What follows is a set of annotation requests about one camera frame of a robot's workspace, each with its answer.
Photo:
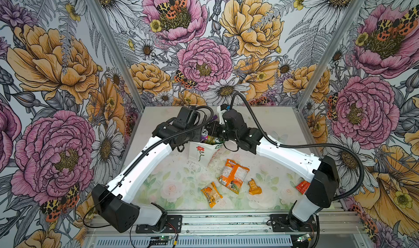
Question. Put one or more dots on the green Fox's lemon candy bag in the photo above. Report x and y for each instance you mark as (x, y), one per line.
(213, 140)

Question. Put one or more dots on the small red snack packet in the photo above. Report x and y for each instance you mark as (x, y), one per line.
(302, 187)

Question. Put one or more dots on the aluminium front rail frame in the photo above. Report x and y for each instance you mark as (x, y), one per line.
(259, 222)

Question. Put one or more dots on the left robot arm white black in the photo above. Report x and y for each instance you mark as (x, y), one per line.
(113, 201)

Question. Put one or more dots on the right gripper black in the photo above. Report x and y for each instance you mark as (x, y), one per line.
(214, 131)

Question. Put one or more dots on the white slotted cable duct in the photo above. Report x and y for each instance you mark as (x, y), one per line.
(270, 241)

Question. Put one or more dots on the small orange candy packet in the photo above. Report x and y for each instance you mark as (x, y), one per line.
(253, 188)

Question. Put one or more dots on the white paper gift bag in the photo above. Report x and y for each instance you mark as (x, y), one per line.
(201, 153)

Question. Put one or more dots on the floral table mat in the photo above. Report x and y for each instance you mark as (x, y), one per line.
(176, 183)

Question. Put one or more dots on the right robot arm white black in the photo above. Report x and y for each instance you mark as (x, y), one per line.
(321, 173)

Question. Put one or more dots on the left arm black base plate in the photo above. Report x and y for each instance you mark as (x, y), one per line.
(169, 224)

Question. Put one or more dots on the green circuit board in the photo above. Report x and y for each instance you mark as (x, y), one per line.
(303, 238)

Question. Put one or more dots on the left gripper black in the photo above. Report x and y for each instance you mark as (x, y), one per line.
(197, 136)

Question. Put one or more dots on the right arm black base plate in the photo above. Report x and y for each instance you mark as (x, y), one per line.
(281, 223)

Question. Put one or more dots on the purple Fox's berries candy bag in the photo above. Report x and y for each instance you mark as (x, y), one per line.
(214, 118)

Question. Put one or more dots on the small orange yellow snack packet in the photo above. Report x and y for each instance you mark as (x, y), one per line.
(212, 194)

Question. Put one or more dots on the orange Fox's fruits candy bag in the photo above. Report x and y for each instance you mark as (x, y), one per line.
(233, 176)

